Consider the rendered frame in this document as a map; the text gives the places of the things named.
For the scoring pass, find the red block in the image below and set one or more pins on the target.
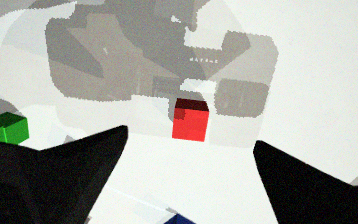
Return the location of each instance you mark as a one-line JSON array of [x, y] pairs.
[[190, 120]]

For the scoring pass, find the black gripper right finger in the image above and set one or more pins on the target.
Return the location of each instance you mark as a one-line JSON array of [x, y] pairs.
[[302, 194]]

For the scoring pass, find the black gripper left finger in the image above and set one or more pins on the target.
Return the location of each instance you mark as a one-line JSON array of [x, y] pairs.
[[61, 184]]

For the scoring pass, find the blue cube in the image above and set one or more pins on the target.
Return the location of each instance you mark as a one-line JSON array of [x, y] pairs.
[[178, 219]]

